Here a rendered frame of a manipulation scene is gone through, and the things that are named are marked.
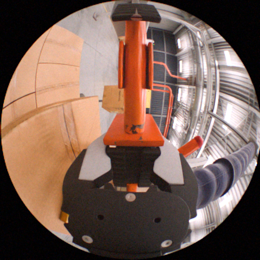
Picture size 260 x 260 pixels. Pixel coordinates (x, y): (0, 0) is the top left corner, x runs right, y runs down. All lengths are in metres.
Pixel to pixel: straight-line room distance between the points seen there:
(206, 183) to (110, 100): 1.53
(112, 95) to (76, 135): 1.38
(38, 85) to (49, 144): 0.56
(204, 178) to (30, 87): 0.92
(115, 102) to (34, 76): 1.28
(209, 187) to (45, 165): 0.42
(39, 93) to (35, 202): 0.62
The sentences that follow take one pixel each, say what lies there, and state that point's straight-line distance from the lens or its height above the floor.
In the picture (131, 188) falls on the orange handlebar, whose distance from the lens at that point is 0.18.
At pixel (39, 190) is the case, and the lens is 0.16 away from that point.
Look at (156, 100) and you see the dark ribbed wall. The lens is 11.05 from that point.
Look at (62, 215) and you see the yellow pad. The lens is 0.21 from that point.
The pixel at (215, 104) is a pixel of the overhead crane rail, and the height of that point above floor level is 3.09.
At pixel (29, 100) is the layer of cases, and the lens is 0.64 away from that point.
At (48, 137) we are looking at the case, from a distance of 0.16.
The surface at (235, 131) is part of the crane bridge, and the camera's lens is 1.97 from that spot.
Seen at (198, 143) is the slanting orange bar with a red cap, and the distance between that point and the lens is 0.17.
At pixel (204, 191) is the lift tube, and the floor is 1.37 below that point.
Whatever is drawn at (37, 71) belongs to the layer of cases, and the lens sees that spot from 0.70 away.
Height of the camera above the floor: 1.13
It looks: 1 degrees down
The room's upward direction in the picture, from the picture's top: 92 degrees clockwise
